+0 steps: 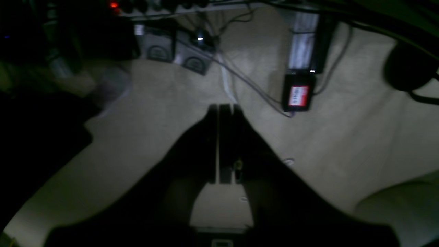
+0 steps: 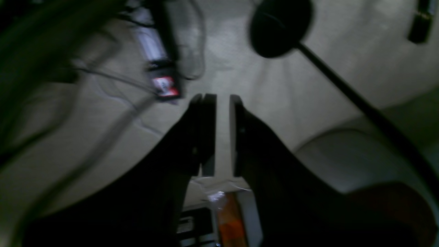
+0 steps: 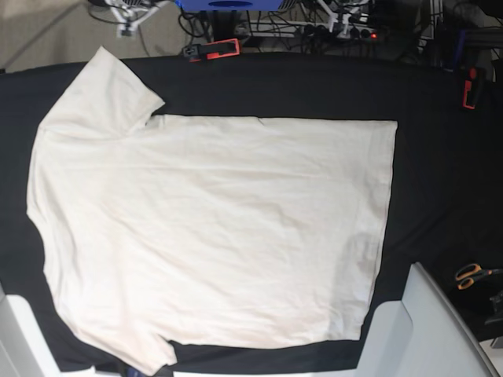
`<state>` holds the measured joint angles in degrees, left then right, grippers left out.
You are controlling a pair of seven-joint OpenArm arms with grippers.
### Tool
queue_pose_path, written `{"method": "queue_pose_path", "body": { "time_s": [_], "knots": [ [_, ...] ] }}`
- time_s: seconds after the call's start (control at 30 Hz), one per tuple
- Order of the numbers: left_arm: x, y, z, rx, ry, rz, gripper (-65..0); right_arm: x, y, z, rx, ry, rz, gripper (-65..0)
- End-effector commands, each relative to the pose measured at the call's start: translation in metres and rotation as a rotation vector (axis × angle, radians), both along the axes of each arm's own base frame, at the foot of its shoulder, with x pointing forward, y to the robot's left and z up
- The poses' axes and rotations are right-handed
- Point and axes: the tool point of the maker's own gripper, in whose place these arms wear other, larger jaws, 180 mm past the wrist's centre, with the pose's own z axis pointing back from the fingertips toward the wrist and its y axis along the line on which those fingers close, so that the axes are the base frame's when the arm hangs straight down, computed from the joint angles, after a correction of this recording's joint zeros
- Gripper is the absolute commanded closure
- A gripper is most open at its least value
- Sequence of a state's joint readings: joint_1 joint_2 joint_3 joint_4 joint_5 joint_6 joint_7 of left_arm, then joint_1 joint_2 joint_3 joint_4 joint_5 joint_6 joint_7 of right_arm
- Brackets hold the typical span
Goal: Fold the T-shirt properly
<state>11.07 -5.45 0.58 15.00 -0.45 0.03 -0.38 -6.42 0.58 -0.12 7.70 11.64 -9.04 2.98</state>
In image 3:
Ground white frame left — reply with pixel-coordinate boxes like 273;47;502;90
0;282;97;377

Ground black table cloth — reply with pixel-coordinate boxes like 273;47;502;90
1;53;502;372

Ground black device right edge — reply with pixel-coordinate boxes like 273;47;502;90
485;291;503;325

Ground blue box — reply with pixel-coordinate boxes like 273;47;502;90
175;0;283;12

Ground red black clamp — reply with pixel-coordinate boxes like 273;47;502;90
461;67;485;110
182;38;240;62

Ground white frame right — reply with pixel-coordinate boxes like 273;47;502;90
355;263;499;377

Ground white power strip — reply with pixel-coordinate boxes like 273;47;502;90
248;20;380;42

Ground red black clamp right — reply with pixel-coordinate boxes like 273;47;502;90
461;67;485;110

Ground orange handled scissors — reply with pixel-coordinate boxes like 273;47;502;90
454;263;502;291

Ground white frame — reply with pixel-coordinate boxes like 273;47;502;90
355;263;499;377
0;282;97;377

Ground white T-shirt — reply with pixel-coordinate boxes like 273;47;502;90
26;49;398;375

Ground red black clamp top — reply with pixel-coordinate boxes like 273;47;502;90
182;38;240;62

